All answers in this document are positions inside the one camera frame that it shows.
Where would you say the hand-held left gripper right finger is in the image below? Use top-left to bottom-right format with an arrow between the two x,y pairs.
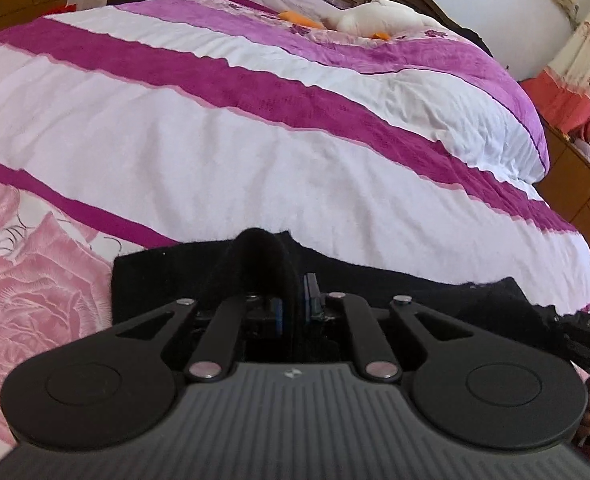
303,272 -> 476,384

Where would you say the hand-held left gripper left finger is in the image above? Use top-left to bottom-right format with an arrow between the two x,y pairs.
109,297 -> 286,384

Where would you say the black button cardigan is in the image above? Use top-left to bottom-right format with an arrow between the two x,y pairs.
111,227 -> 578,366

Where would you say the wooden side cabinet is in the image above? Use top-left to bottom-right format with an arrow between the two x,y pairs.
534,120 -> 590,273

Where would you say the purple and white floral quilt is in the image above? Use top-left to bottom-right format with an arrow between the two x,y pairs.
0,0 -> 590,466

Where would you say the cream and red curtain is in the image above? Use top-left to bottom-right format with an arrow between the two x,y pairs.
522,0 -> 590,137

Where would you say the white plush duck toy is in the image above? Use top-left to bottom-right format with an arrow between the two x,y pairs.
279,0 -> 442,42

